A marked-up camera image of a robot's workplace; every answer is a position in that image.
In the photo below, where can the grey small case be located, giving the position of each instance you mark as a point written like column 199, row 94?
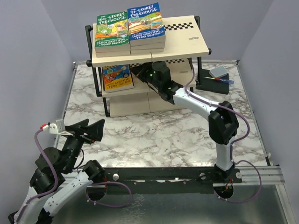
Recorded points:
column 218, row 72

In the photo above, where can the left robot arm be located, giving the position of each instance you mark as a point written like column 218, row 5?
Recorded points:
column 45, row 197

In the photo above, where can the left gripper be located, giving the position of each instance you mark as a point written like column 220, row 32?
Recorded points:
column 95, row 130

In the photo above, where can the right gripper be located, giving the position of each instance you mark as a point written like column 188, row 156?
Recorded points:
column 139, row 72

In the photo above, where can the black box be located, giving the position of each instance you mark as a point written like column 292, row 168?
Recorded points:
column 205, row 83

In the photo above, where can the blue 91-Storey Treehouse book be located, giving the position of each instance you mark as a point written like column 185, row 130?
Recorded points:
column 145, row 25

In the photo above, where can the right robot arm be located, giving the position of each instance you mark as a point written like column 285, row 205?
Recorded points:
column 222, row 121

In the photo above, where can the red blue screwdriver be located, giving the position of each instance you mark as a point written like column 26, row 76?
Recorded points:
column 226, row 81

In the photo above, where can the yellow 130-Storey Treehouse book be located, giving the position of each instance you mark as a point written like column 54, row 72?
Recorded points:
column 117, row 78

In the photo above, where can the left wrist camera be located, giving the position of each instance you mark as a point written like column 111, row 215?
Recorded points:
column 57, row 127

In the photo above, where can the beige three-tier shelf rack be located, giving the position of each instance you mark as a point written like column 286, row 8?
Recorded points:
column 184, row 42

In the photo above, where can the lilac Treehouse book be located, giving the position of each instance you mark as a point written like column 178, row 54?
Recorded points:
column 148, row 46

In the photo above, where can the purple 117-Storey Treehouse book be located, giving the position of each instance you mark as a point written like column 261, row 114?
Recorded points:
column 146, row 51

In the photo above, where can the green 104-Storey Treehouse book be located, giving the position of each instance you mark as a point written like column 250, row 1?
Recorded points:
column 111, row 33

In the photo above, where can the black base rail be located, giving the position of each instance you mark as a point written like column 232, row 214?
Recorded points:
column 160, row 180

